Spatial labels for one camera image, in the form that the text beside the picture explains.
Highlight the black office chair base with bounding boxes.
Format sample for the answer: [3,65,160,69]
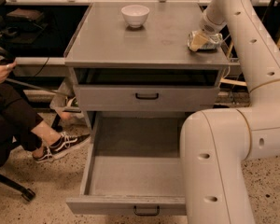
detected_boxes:
[0,169,36,203]

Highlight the white ceramic bowl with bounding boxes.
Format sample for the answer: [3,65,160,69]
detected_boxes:
[121,5,150,28]

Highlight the grey wooden drawer cabinet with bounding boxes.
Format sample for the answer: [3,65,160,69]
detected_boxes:
[65,2,228,127]

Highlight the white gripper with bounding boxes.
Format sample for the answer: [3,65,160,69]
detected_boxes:
[189,9,224,51]

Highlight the dark box on shelf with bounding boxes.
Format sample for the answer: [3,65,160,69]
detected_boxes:
[6,8,44,22]

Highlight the seated person dark trousers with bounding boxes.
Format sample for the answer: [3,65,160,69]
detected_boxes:
[0,87,63,170]

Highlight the wooden easel frame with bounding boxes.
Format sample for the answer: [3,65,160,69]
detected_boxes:
[219,19,280,88]

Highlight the closed grey upper drawer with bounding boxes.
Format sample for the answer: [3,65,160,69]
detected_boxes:
[74,85,219,112]

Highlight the person's bare hand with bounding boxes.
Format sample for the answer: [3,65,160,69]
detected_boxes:
[0,59,18,86]

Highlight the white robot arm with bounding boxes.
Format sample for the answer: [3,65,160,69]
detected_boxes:
[180,0,280,224]

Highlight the black white sneaker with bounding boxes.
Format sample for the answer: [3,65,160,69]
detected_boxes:
[34,132,91,163]

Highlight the black handheld controller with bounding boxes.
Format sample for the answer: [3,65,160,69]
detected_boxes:
[0,58,14,65]

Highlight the open grey lower drawer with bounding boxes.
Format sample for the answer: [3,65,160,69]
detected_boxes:
[66,114,186,217]

